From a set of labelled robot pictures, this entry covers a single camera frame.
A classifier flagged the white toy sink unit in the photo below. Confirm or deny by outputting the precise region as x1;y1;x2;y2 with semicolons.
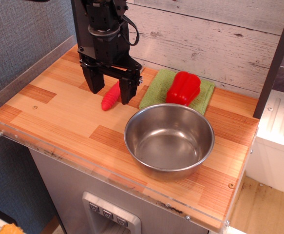
246;90;284;192

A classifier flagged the clear acrylic table guard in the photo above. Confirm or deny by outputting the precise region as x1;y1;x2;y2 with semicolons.
0;116;230;232

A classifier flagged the orange object bottom left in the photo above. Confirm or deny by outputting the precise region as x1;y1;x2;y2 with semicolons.
0;224;24;234

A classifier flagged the silver dispenser panel with buttons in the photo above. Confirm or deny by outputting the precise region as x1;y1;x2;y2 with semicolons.
82;191;142;234

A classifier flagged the red toy bell pepper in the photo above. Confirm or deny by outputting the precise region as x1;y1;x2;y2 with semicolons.
166;71;201;106

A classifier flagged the green folded cloth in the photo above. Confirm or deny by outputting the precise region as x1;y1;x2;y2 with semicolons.
139;69;215;115

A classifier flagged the dark vertical post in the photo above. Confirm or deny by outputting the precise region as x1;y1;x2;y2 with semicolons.
253;29;284;119

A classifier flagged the red ridged toy vegetable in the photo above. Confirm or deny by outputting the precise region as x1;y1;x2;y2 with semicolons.
101;81;120;111

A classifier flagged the steel pan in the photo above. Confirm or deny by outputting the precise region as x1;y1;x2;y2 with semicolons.
124;103;215;181

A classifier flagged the grey toy fridge cabinet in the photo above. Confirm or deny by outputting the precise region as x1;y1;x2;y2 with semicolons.
30;150;208;234

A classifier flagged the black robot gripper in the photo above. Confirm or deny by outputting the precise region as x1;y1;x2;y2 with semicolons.
77;23;142;105

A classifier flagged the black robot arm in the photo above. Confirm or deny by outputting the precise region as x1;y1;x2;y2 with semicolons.
71;0;142;104

